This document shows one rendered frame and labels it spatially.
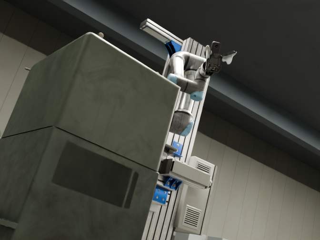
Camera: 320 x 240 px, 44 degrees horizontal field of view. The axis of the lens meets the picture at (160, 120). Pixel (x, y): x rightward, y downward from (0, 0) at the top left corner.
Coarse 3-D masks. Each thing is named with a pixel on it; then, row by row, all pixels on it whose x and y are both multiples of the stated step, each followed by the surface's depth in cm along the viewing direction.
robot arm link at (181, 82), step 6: (174, 54) 243; (180, 54) 243; (186, 54) 246; (174, 60) 236; (180, 60) 237; (186, 60) 245; (174, 66) 228; (180, 66) 228; (174, 72) 219; (180, 72) 220; (168, 78) 213; (174, 78) 212; (180, 78) 213; (180, 84) 212; (186, 84) 212; (180, 90) 215
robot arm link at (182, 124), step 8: (192, 56) 246; (192, 64) 245; (200, 64) 246; (192, 72) 244; (192, 80) 243; (184, 96) 240; (184, 104) 238; (192, 104) 241; (176, 112) 236; (184, 112) 234; (176, 120) 232; (184, 120) 233; (192, 120) 235; (176, 128) 232; (184, 128) 232; (184, 136) 237
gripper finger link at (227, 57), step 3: (234, 51) 195; (225, 54) 199; (228, 54) 198; (231, 54) 197; (234, 54) 196; (225, 57) 200; (228, 57) 199; (231, 57) 197; (222, 60) 201; (225, 60) 200; (228, 60) 198; (228, 63) 198
